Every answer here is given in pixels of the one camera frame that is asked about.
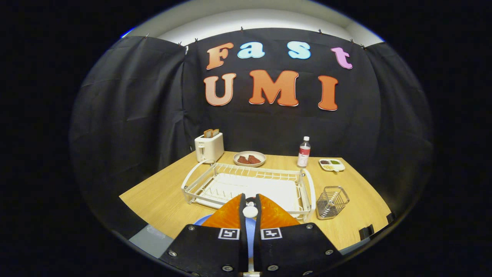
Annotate clear bottle with red label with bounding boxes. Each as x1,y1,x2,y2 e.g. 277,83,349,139
297,136,311,168

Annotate metal wire basket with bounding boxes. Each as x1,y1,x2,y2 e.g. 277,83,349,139
316,186,350,220

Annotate white wire dish rack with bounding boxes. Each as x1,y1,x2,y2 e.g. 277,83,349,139
181,159,316,224

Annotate small beige plate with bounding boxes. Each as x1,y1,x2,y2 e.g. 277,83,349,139
233,151,266,167

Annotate light blue plate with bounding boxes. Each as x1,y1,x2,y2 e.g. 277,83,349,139
193,214,257,259

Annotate white spoon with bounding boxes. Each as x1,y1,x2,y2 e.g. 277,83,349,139
243,197,261,277

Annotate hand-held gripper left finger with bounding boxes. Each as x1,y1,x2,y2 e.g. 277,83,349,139
160,194,247,277

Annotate white toaster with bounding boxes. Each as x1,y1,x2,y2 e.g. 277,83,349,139
194,132,224,164

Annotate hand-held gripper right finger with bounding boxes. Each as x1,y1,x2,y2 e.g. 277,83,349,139
254,194,343,276

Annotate white divided condiment dish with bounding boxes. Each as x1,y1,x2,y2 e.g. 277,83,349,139
319,159,346,173

